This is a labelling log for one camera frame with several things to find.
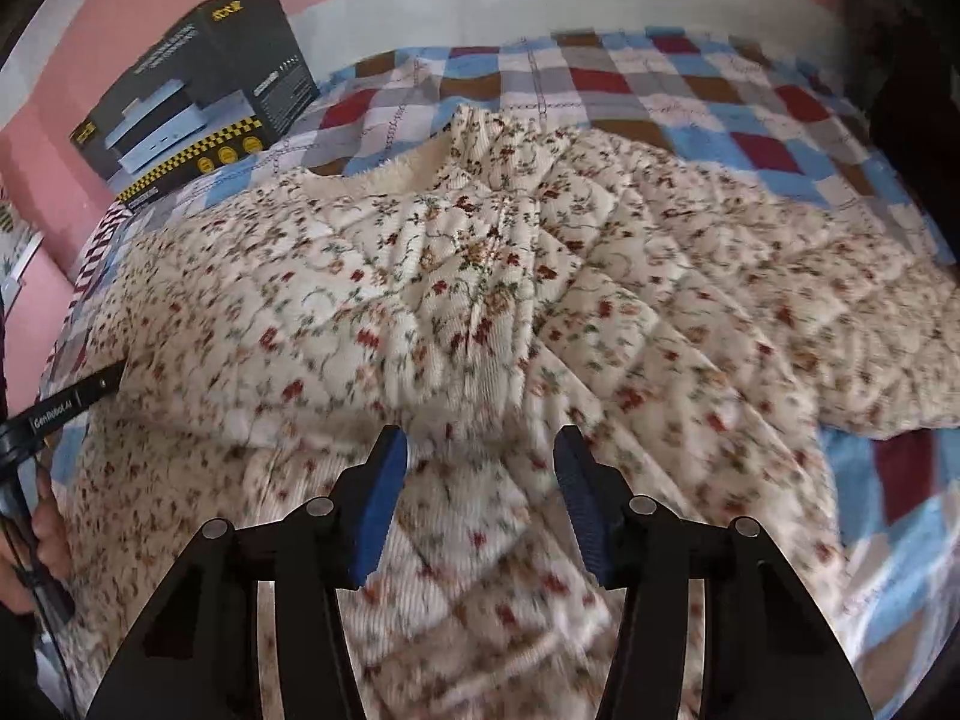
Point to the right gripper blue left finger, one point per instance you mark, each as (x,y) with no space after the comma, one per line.
(192,653)

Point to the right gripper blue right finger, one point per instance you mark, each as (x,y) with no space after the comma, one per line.
(768,650)

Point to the floral quilted cream garment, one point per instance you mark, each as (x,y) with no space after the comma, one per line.
(711,340)

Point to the person's left hand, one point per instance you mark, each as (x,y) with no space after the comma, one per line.
(52,547)

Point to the pineapple print storage box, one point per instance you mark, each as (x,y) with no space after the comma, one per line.
(19,242)

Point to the plaid bed sheet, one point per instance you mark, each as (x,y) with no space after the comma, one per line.
(705,99)

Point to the black cooker cardboard box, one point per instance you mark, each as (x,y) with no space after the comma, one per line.
(224,82)

